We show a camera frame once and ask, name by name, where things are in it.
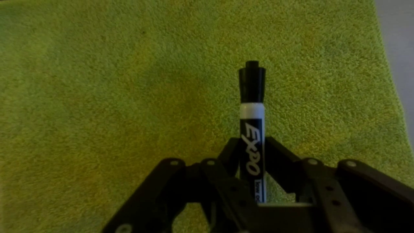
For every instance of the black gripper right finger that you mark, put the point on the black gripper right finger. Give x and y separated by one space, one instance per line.
345 198

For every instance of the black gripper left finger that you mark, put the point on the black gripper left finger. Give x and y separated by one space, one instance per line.
182 198

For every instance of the black Expo marker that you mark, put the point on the black Expo marker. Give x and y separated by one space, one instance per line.
253 129

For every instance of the yellow microfiber cloth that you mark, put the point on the yellow microfiber cloth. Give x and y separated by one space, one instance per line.
108 85

